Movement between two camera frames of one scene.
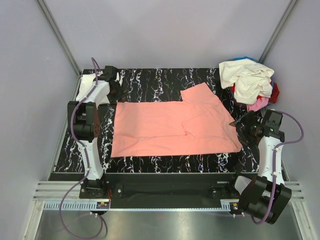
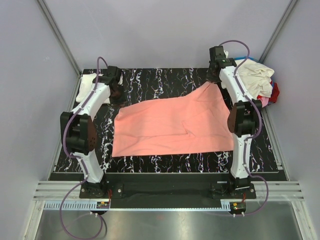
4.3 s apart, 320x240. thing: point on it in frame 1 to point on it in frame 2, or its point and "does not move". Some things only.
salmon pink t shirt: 198,125 does not move
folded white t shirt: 85,83 does not move
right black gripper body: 250,128 to 211,77
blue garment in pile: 245,57 does not move
